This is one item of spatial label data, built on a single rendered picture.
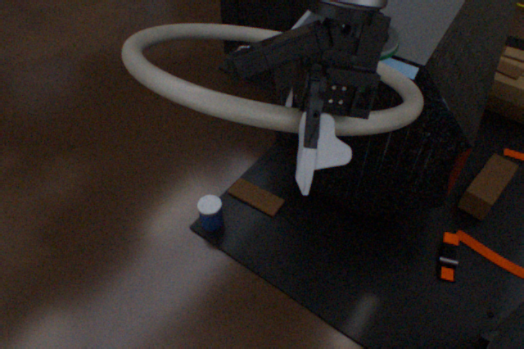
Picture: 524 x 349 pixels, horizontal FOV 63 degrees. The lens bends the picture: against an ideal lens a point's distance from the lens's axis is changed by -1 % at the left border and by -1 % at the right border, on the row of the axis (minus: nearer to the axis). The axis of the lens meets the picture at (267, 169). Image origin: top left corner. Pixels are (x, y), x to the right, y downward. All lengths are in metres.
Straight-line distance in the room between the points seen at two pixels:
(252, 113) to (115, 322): 1.39
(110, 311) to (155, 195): 0.56
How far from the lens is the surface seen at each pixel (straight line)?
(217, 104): 0.52
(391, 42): 1.42
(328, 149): 0.48
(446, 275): 1.90
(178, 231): 1.94
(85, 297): 1.89
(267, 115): 0.51
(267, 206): 1.94
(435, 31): 1.63
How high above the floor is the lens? 1.60
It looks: 49 degrees down
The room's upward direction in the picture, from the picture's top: straight up
